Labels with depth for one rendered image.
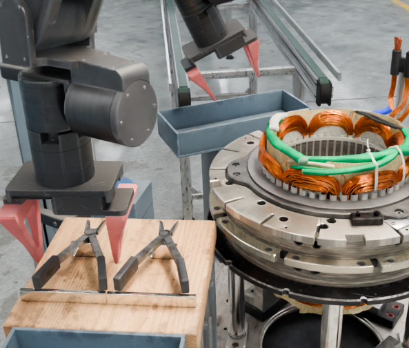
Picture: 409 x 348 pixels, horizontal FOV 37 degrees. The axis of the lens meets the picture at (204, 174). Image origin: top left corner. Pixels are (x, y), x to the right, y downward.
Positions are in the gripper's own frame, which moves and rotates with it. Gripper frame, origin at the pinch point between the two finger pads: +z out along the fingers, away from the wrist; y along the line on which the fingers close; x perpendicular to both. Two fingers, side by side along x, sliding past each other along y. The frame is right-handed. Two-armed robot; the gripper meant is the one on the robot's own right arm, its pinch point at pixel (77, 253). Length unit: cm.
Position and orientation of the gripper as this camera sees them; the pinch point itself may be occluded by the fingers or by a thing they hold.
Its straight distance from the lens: 65.8
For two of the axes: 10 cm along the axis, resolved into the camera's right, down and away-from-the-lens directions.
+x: 0.7, -4.5, 8.9
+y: 10.0, 0.0, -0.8
